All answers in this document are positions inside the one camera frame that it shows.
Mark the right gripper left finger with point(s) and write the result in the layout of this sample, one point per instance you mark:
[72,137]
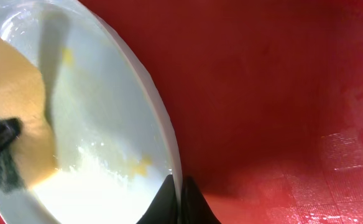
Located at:
[163,209]

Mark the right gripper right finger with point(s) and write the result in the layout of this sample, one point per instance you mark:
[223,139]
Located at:
[194,207]

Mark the green and yellow sponge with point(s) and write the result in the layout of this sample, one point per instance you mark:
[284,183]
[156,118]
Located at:
[30,158]

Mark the light blue plate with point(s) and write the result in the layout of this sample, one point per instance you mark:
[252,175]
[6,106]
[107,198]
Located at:
[114,142]

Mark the red plastic tray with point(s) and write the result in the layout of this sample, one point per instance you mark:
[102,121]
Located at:
[265,99]

